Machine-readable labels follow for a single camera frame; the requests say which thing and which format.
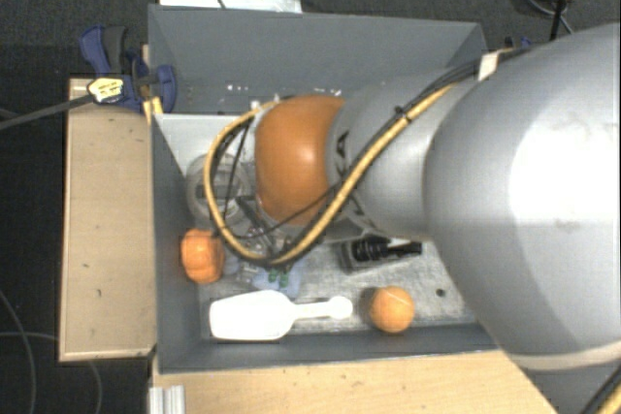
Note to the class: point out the orange toy pumpkin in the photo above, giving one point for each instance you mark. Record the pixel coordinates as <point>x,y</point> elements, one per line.
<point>201,257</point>

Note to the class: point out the white plastic scoop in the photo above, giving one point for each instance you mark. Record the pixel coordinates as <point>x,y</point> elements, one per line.
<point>252,315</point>

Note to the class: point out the clear glass cup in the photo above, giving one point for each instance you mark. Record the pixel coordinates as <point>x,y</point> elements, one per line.
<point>198,191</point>

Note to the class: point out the orange ball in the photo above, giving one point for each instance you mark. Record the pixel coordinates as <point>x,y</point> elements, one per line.
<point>392,309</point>

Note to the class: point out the pale wood board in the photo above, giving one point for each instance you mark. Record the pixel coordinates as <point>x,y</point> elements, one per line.
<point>107,228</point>

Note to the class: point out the grey metal bin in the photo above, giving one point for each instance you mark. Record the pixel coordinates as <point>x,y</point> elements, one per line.
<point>291,48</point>

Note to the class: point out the black cylinder on white bracket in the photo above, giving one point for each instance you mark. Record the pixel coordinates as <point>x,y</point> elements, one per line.
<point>373,250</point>

